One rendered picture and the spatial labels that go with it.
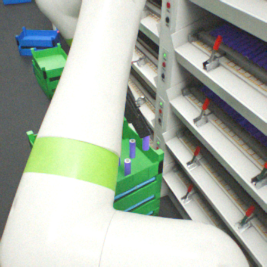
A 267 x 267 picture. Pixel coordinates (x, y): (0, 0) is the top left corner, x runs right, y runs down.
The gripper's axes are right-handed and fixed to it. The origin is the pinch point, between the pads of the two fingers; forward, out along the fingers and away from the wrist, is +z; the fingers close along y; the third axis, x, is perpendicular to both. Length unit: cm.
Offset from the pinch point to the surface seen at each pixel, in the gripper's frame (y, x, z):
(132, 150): -4.5, -7.2, 11.4
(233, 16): -7.0, 29.1, -12.7
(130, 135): -12.4, -7.5, 12.4
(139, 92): -62, -8, 29
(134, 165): -1.6, -8.0, 14.7
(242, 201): 4.0, 16.7, 39.4
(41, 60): -136, -71, 21
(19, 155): -60, -80, 35
